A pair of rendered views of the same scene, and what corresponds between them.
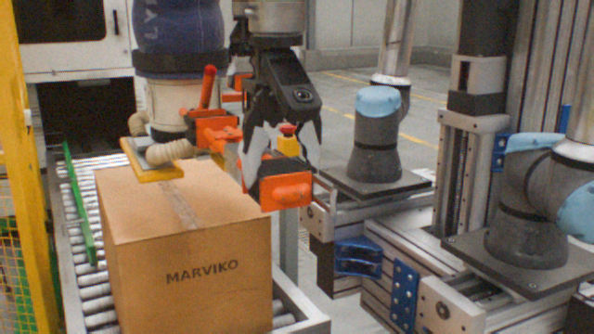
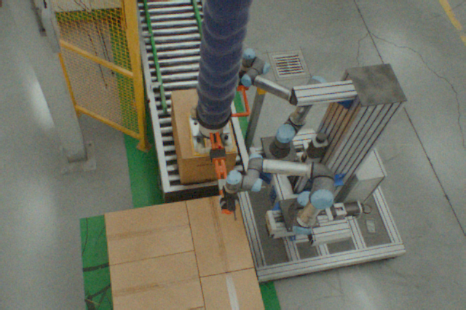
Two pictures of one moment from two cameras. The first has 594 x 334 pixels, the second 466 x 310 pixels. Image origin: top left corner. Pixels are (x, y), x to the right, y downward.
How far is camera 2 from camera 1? 249 cm
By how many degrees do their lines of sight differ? 41
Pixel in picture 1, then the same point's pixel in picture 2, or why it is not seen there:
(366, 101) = (279, 136)
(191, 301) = (204, 170)
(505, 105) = not seen: hidden behind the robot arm
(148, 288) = (190, 167)
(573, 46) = (341, 164)
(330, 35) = not seen: outside the picture
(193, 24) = (218, 118)
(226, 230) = not seen: hidden behind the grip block
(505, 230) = (292, 211)
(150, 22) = (204, 115)
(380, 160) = (280, 152)
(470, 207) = (298, 185)
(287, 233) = (253, 117)
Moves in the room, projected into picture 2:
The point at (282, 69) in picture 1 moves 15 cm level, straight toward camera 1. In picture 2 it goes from (229, 199) to (223, 222)
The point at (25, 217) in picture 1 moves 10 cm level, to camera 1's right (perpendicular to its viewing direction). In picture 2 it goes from (139, 97) to (151, 101)
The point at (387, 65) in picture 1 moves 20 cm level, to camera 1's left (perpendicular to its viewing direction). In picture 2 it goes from (295, 117) to (266, 109)
